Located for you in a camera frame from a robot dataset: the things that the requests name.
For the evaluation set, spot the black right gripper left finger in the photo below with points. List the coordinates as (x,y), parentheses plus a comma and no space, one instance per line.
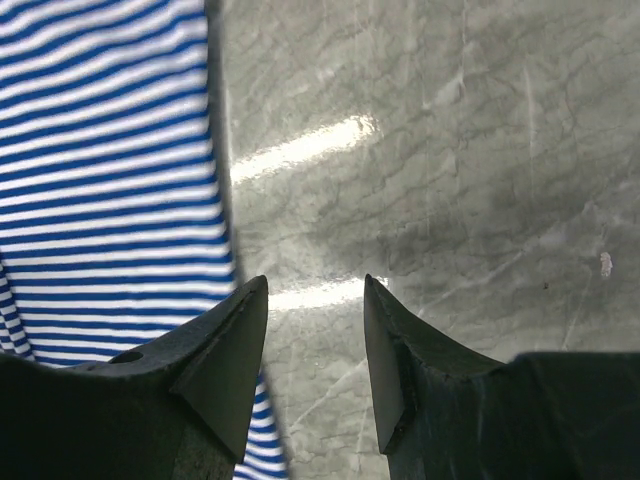
(178,407)

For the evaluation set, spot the blue white striped tank top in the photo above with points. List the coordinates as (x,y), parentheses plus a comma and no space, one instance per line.
(113,228)

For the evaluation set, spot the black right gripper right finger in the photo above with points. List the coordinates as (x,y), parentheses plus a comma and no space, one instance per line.
(444,411)

